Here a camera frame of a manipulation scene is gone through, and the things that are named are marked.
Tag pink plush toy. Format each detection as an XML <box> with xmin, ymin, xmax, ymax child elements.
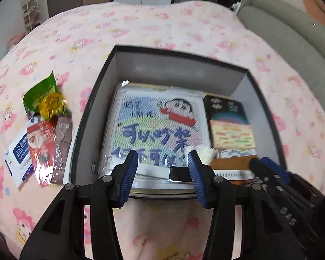
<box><xmin>7</xmin><ymin>32</ymin><xmax>26</xmax><ymax>49</ymax></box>

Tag pink printed blanket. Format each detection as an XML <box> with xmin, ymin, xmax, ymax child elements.
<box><xmin>0</xmin><ymin>0</ymin><xmax>325</xmax><ymax>260</ymax></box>

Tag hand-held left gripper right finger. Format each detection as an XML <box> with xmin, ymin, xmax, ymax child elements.
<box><xmin>187</xmin><ymin>150</ymin><xmax>305</xmax><ymax>260</ymax></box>

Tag brown box with white edge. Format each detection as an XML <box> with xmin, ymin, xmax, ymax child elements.
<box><xmin>210</xmin><ymin>157</ymin><xmax>256</xmax><ymax>181</ymax></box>

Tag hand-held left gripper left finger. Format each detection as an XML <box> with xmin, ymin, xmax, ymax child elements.
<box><xmin>19</xmin><ymin>149</ymin><xmax>139</xmax><ymax>260</ymax></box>

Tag cartoon bead art kit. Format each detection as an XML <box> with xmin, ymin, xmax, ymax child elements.
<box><xmin>100</xmin><ymin>81</ymin><xmax>214</xmax><ymax>185</ymax></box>

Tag red white packet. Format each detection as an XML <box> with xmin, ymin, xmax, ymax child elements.
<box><xmin>26</xmin><ymin>120</ymin><xmax>57</xmax><ymax>189</ymax></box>

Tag purple black screen protector box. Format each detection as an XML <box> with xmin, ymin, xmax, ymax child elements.
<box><xmin>203</xmin><ymin>95</ymin><xmax>250</xmax><ymax>130</ymax></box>

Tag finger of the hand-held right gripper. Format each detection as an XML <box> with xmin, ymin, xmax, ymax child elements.
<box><xmin>260</xmin><ymin>156</ymin><xmax>301</xmax><ymax>187</ymax></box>
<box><xmin>249</xmin><ymin>158</ymin><xmax>277</xmax><ymax>193</ymax></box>

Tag green snack packet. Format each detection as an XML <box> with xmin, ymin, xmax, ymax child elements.
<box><xmin>22</xmin><ymin>70</ymin><xmax>71</xmax><ymax>120</ymax></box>

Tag white wipes packet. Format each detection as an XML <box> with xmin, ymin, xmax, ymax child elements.
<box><xmin>4</xmin><ymin>115</ymin><xmax>41</xmax><ymax>187</ymax></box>

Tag black cardboard shoe box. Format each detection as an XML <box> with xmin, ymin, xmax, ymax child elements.
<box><xmin>69</xmin><ymin>45</ymin><xmax>288</xmax><ymax>199</ymax></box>

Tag white shelf rack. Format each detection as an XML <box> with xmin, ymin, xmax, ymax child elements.
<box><xmin>20</xmin><ymin>0</ymin><xmax>41</xmax><ymax>33</ymax></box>

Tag brown sachet packet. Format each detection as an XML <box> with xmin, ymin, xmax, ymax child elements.
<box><xmin>50</xmin><ymin>116</ymin><xmax>73</xmax><ymax>185</ymax></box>

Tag yellow cartoon card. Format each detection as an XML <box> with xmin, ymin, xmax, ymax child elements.
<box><xmin>209</xmin><ymin>119</ymin><xmax>258</xmax><ymax>159</ymax></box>

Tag yellow candy wrapper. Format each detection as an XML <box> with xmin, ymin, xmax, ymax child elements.
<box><xmin>38</xmin><ymin>92</ymin><xmax>68</xmax><ymax>121</ymax></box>

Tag small black glossy card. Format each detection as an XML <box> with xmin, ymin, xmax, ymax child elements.
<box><xmin>168</xmin><ymin>165</ymin><xmax>193</xmax><ymax>182</ymax></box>

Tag grey green bed headboard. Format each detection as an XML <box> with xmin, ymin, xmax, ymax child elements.
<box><xmin>237</xmin><ymin>0</ymin><xmax>325</xmax><ymax>82</ymax></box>

